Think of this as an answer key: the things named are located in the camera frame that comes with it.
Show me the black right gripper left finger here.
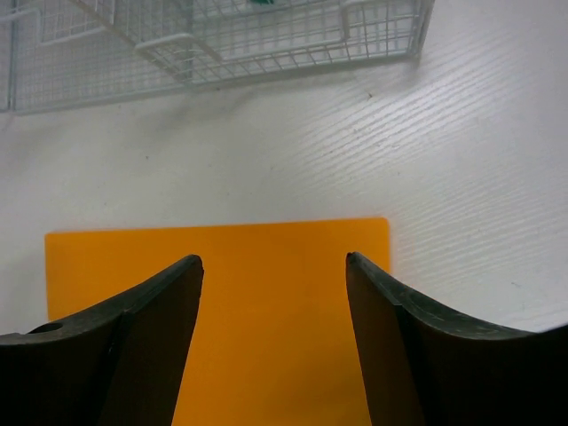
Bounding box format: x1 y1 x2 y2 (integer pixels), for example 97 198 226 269
1 255 204 425

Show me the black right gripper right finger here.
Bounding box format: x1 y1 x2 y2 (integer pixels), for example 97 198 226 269
346 252 567 425

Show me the orange notebook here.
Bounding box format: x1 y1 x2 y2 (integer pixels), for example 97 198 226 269
44 217 391 425

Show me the green notebook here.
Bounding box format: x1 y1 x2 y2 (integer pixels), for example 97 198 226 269
248 0 276 9

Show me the white wire desk organizer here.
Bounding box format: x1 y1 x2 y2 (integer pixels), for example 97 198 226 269
1 1 434 114

